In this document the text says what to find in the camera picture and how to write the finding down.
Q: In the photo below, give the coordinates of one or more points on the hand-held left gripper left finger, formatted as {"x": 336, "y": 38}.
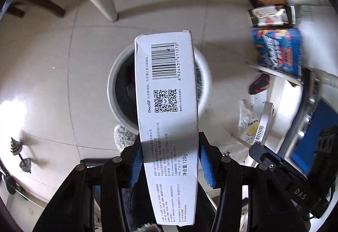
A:
{"x": 136, "y": 166}

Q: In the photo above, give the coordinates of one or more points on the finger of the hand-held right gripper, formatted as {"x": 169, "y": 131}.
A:
{"x": 266, "y": 155}

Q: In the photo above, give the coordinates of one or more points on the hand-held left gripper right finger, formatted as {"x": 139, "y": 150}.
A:
{"x": 208, "y": 168}

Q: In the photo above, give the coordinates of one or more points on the white toothpaste box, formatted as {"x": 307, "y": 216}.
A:
{"x": 166, "y": 116}

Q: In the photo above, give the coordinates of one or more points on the white trash bin black liner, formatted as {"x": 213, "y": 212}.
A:
{"x": 203, "y": 73}

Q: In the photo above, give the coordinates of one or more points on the grey fluffy slipper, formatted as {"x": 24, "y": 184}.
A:
{"x": 124, "y": 138}

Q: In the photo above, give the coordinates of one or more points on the small white barcode box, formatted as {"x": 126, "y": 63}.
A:
{"x": 264, "y": 123}

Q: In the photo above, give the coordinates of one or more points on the clear plastic bag yellow print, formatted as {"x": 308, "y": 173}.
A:
{"x": 248, "y": 121}

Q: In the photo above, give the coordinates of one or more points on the blue flat panel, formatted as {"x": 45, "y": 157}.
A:
{"x": 314, "y": 129}

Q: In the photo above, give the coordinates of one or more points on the grey metal rack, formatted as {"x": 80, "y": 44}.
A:
{"x": 306, "y": 105}

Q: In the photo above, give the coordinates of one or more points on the red black shoe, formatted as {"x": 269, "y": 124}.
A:
{"x": 258, "y": 84}

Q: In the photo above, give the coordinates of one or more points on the white pipe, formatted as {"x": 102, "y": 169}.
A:
{"x": 274, "y": 72}

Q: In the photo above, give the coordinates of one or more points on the blue colourful printed box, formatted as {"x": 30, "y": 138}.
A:
{"x": 277, "y": 50}

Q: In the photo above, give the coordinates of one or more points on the metal dumbbell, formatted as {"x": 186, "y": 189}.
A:
{"x": 21, "y": 154}

